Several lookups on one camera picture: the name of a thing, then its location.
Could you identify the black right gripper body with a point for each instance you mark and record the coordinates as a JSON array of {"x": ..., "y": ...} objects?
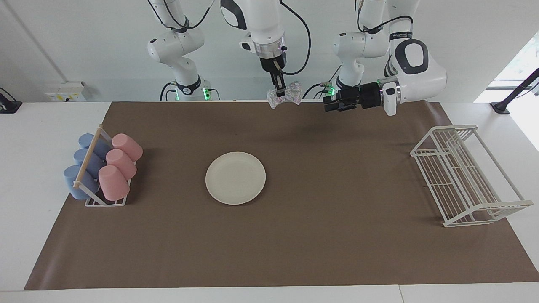
[{"x": 273, "y": 65}]

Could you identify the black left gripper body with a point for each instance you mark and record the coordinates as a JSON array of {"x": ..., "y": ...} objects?
[{"x": 362, "y": 97}]

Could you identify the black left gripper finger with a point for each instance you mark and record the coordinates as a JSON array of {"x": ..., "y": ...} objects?
[
  {"x": 333, "y": 107},
  {"x": 332, "y": 99}
]

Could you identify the silver mesh sponge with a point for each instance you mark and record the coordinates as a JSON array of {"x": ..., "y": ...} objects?
[{"x": 292, "y": 94}]

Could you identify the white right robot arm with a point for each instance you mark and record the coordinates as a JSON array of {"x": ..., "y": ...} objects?
[{"x": 259, "y": 25}]

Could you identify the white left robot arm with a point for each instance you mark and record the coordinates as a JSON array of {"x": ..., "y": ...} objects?
[{"x": 421, "y": 71}]

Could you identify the white round plate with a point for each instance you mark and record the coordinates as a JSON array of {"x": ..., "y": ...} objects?
[{"x": 236, "y": 179}]

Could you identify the brown table mat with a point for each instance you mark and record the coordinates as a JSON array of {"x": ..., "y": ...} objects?
[{"x": 294, "y": 244}]

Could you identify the pink plastic cup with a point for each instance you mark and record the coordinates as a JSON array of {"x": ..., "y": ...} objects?
[
  {"x": 122, "y": 163},
  {"x": 113, "y": 183},
  {"x": 128, "y": 145}
]

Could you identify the blue plastic cup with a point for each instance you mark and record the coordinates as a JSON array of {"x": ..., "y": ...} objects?
[
  {"x": 76, "y": 185},
  {"x": 84, "y": 159},
  {"x": 88, "y": 141}
]

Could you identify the cup rack with wooden rod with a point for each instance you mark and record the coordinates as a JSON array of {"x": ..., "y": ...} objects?
[{"x": 90, "y": 155}]

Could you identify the black table clamp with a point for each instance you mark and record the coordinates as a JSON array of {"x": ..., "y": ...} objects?
[{"x": 8, "y": 105}]

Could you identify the white wall outlet box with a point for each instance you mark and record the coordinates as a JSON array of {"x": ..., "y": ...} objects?
[{"x": 65, "y": 90}]

